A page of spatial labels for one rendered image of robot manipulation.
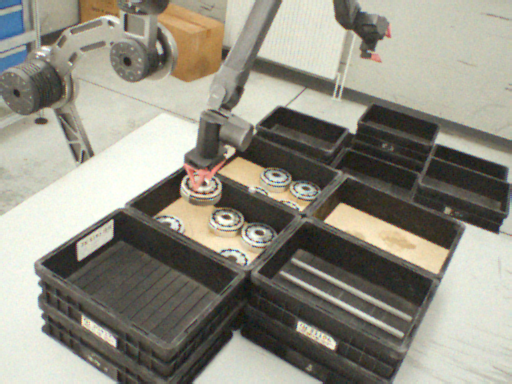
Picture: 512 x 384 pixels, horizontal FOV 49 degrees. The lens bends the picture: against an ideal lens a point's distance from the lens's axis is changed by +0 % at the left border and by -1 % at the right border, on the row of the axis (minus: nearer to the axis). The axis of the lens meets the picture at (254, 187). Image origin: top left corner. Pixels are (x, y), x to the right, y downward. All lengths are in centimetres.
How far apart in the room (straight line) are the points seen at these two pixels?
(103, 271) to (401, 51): 341
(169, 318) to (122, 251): 26
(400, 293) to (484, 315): 37
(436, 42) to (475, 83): 42
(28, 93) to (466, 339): 165
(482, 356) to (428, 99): 308
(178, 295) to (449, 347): 77
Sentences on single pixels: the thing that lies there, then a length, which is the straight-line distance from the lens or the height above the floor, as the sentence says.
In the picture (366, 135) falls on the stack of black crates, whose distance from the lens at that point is 299.
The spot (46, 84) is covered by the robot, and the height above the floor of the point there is 92.
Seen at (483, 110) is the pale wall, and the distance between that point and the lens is 454.
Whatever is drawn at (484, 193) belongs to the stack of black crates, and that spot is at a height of 50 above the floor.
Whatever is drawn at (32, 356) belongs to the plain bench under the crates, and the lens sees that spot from 149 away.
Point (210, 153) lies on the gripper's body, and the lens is 135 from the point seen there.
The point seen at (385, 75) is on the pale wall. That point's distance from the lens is 457.
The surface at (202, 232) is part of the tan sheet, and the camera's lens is 161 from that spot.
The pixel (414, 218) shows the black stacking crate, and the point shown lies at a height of 89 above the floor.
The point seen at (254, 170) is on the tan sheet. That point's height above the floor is 83.
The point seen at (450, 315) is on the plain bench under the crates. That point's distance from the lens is 180.
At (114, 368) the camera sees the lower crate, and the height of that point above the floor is 75.
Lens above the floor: 185
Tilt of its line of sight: 34 degrees down
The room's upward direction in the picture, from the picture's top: 10 degrees clockwise
